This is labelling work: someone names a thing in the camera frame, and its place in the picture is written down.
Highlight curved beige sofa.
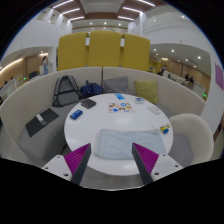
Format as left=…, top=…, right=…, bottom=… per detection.
left=0, top=65, right=207, bottom=168

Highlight person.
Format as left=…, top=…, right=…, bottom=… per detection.
left=159, top=64, right=168, bottom=77
left=41, top=55, right=50, bottom=76

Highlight yellow and blue toy figure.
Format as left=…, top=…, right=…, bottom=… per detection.
left=159, top=123, right=172, bottom=135

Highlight grey backpack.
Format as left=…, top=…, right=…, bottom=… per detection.
left=52, top=75, right=84, bottom=108

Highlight pink wall poster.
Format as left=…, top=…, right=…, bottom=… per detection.
left=214, top=63, right=224, bottom=91

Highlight grey cushion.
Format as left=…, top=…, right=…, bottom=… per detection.
left=102, top=76, right=132, bottom=96

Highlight white armchair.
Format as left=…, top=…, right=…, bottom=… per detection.
left=168, top=113, right=215, bottom=168

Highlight blue patterned bag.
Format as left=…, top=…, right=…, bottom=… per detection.
left=79, top=80, right=104, bottom=99

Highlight white flat box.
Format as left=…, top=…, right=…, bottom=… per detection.
left=147, top=105, right=162, bottom=116

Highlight yellow acoustic panel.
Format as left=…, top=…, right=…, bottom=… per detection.
left=57, top=32, right=90, bottom=72
left=87, top=30, right=123, bottom=68
left=119, top=33, right=152, bottom=72

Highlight light blue towel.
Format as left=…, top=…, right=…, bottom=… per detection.
left=92, top=128, right=167, bottom=161

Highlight ceiling lights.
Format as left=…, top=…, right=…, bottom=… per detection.
left=51, top=0, right=158, bottom=22

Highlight colourful sticker sheet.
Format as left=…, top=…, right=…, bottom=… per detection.
left=107, top=101, right=134, bottom=114

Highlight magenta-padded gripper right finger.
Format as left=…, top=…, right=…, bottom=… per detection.
left=131, top=142, right=184, bottom=186

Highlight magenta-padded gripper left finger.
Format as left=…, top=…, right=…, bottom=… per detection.
left=41, top=143, right=92, bottom=186

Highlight blue case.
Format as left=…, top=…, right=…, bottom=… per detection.
left=69, top=109, right=84, bottom=121

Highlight yellow-green cushion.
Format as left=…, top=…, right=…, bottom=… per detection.
left=133, top=79, right=160, bottom=105

